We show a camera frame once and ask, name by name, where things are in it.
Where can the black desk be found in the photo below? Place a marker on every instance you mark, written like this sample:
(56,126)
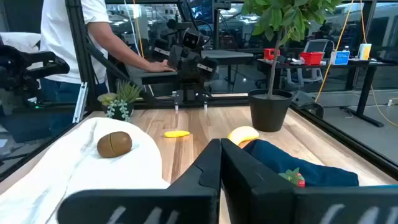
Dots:
(367,84)

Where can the white and yellow box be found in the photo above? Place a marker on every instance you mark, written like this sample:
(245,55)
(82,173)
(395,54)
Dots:
(364,51)

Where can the white plaid cloth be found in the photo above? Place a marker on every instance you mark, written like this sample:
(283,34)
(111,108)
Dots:
(62,174)

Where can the brown toy kiwi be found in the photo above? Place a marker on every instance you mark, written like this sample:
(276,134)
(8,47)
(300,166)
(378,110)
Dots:
(114,144)

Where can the black office chair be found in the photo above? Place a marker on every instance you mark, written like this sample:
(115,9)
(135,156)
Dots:
(31,67)

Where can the green small item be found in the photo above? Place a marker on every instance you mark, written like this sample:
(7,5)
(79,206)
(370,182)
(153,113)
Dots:
(293,178)

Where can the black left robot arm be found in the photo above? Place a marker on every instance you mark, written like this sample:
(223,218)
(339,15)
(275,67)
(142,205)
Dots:
(191,62)

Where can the small red bin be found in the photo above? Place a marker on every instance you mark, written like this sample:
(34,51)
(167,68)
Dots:
(270,53)

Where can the large red bin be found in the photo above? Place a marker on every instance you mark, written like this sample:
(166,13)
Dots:
(311,58)

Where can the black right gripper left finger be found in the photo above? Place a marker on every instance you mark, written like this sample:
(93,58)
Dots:
(174,205)

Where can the silver metal bracket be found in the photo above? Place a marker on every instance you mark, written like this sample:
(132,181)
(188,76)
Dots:
(80,102)

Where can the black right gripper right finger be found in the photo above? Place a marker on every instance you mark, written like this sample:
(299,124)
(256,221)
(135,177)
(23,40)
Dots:
(264,199)

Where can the blue box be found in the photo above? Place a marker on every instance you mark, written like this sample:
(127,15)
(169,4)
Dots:
(340,58)

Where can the dark blue cloth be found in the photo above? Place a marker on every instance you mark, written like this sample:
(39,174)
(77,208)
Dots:
(295,161)

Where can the grey table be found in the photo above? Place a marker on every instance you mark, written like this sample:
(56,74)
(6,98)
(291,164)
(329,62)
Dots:
(227,54)

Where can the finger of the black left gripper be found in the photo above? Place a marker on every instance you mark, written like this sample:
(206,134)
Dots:
(177,99)
(205,101)

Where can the small yellow toy vegetable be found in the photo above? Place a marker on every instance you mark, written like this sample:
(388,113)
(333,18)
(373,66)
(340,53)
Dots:
(176,134)

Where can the yellow toy banana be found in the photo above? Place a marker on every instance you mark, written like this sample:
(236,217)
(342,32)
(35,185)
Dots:
(244,133)

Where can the large green potted plant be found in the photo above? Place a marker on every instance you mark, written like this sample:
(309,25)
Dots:
(269,112)

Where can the small potted succulent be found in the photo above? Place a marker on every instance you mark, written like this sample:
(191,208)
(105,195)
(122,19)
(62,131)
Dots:
(119,105)

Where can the grey office chair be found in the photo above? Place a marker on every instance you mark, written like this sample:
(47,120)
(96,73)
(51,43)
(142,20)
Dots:
(315,46)

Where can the person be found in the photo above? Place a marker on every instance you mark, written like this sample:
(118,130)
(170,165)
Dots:
(59,37)

